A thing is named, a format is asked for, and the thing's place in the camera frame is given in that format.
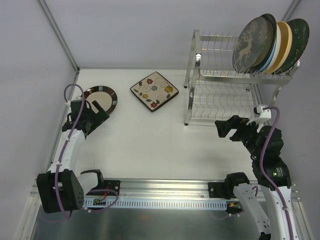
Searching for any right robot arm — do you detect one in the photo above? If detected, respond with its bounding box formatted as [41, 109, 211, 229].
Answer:
[208, 115, 299, 240]

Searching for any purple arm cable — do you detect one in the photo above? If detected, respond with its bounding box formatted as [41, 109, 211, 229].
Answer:
[39, 84, 120, 223]
[212, 106, 295, 240]

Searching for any metal dish rack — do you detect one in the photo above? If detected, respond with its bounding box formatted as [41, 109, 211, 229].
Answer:
[184, 30, 301, 126]

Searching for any aluminium frame post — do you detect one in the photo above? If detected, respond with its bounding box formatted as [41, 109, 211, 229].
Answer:
[36, 0, 80, 73]

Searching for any yellow bear plate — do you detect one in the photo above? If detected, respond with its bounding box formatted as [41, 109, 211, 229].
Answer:
[265, 21, 293, 74]

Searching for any cream bear plate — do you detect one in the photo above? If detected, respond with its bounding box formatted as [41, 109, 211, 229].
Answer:
[263, 22, 282, 74]

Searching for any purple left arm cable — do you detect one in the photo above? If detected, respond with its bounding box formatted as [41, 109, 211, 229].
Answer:
[39, 84, 120, 223]

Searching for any brown rimmed cream plate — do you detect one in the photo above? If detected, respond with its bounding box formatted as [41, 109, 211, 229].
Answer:
[250, 13, 277, 73]

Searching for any grey reindeer plate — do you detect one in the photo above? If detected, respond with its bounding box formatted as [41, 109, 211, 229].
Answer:
[232, 16, 268, 73]

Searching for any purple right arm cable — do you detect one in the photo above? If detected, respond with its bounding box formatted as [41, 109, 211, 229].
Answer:
[212, 106, 295, 240]

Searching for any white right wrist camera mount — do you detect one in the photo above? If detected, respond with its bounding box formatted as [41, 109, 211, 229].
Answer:
[246, 104, 272, 126]

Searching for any square floral plate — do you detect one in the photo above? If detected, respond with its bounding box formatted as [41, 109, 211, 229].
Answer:
[130, 71, 179, 112]

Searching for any striped rim round plate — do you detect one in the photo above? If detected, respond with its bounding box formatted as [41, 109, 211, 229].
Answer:
[84, 85, 118, 115]

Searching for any white slotted cable duct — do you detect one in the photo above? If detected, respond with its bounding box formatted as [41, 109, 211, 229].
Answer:
[83, 197, 227, 211]

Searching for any aluminium mounting rail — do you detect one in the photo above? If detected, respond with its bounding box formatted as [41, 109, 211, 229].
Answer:
[29, 177, 301, 203]

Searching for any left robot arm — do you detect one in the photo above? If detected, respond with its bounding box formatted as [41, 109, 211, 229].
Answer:
[36, 100, 110, 214]

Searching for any blue bear plate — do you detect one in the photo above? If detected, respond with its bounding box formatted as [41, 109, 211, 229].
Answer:
[258, 44, 276, 73]

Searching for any dark green floral plate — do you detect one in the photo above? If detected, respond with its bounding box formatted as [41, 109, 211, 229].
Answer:
[276, 18, 310, 74]

